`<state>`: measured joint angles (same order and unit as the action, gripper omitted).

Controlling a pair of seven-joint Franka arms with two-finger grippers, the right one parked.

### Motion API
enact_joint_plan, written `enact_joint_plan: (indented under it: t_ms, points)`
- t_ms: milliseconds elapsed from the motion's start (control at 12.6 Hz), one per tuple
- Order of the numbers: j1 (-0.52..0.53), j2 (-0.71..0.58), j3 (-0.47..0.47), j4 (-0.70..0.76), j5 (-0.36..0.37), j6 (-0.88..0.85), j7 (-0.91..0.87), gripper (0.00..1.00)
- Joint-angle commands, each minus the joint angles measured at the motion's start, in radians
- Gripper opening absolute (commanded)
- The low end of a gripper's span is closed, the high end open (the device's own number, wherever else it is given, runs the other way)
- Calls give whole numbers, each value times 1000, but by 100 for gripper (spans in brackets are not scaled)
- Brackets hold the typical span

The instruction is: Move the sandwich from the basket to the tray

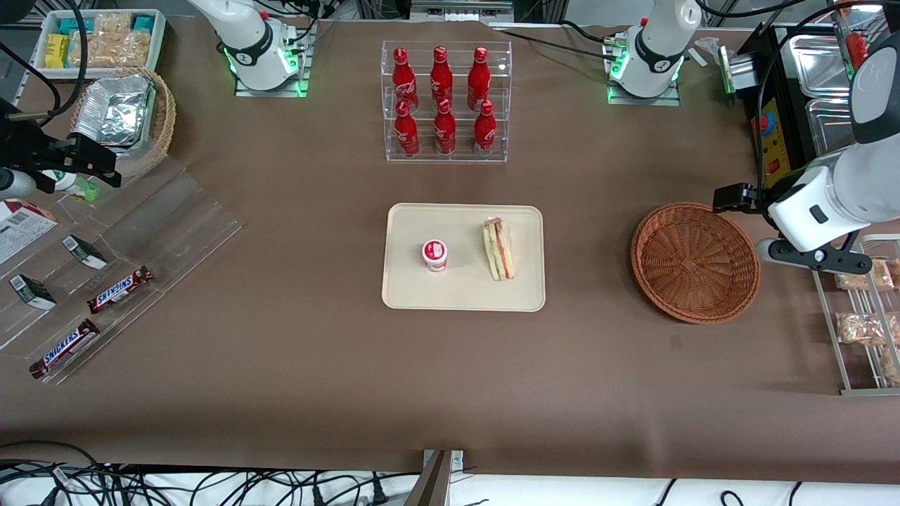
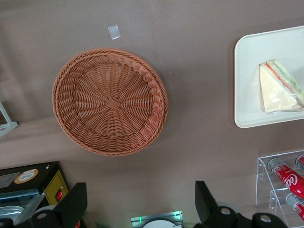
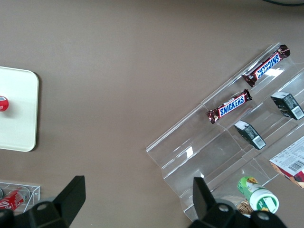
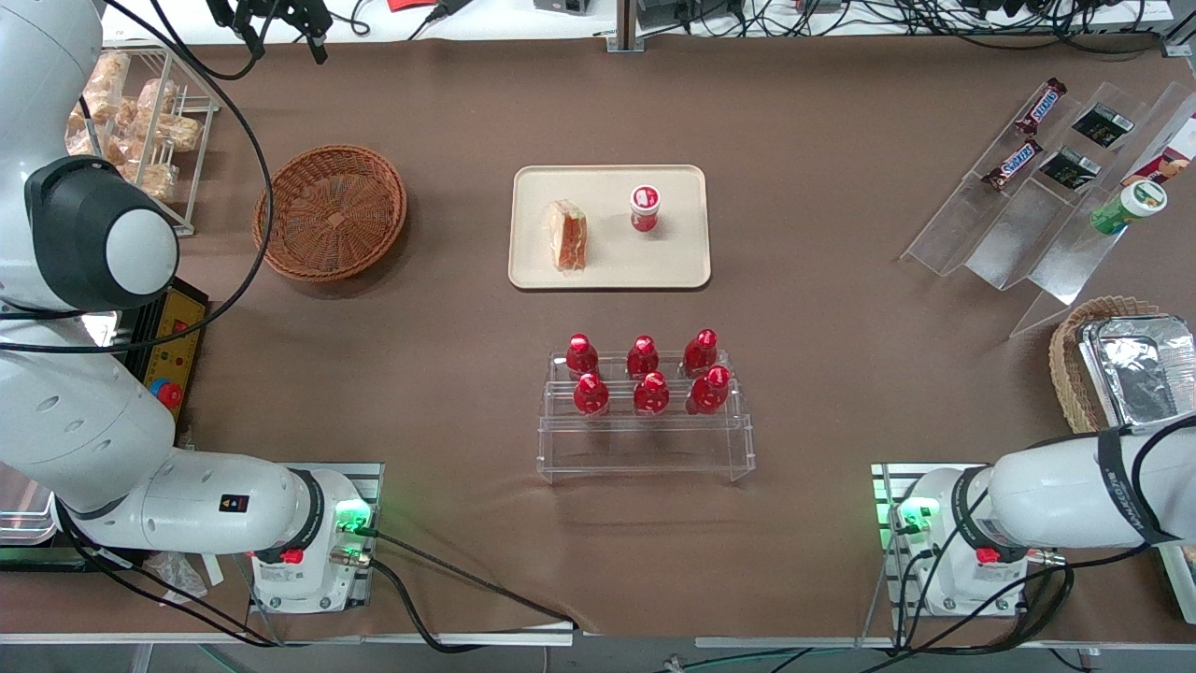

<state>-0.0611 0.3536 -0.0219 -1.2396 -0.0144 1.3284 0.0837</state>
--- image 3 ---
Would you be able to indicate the small black carton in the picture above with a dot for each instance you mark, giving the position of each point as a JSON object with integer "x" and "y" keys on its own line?
{"x": 287, "y": 105}
{"x": 249, "y": 135}

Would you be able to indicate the clear acrylic tiered stand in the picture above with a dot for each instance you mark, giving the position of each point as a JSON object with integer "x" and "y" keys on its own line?
{"x": 202, "y": 154}

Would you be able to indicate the brown Snickers bar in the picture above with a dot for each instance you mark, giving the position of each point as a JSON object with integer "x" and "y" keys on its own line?
{"x": 229, "y": 107}
{"x": 266, "y": 66}

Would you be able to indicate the red white yogurt cup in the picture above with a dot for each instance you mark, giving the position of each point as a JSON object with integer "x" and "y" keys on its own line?
{"x": 3, "y": 103}

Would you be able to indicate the green lidded snack cup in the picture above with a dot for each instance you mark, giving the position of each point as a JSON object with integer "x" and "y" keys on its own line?
{"x": 257, "y": 194}

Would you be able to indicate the beige plastic tray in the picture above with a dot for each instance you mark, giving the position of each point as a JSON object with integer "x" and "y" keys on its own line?
{"x": 19, "y": 128}

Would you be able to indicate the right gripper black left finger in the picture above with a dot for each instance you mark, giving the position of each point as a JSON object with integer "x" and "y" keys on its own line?
{"x": 64, "y": 209}

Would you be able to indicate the light wicker basket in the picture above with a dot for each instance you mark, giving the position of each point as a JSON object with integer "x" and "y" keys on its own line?
{"x": 244, "y": 208}

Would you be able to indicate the red cola bottle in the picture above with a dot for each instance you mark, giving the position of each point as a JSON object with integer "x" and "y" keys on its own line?
{"x": 14, "y": 200}

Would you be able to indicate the white red barcode carton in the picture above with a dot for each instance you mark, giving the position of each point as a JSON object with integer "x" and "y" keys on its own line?
{"x": 289, "y": 164}

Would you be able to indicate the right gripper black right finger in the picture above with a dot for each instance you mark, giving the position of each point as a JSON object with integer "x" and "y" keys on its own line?
{"x": 204, "y": 206}

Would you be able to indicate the clear acrylic bottle rack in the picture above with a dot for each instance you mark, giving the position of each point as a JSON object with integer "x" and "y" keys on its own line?
{"x": 35, "y": 194}

